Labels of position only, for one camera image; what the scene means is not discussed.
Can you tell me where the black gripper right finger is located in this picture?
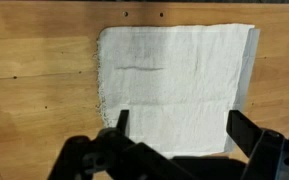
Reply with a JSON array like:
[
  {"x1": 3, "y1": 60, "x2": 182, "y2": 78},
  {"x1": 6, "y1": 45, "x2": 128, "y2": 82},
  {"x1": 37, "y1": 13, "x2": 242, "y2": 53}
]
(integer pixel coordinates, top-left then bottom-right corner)
[{"x1": 226, "y1": 109, "x2": 289, "y2": 180}]

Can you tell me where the white woven cloth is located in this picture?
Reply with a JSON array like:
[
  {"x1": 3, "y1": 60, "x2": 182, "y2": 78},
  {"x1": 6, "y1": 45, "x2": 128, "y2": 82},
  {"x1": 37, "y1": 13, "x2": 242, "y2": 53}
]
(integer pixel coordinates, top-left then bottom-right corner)
[{"x1": 95, "y1": 23, "x2": 256, "y2": 158}]

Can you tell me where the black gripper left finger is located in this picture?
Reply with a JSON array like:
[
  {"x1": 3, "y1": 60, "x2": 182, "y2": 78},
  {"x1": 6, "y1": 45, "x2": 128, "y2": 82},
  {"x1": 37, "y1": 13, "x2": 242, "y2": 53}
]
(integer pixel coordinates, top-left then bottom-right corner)
[{"x1": 47, "y1": 109, "x2": 198, "y2": 180}]

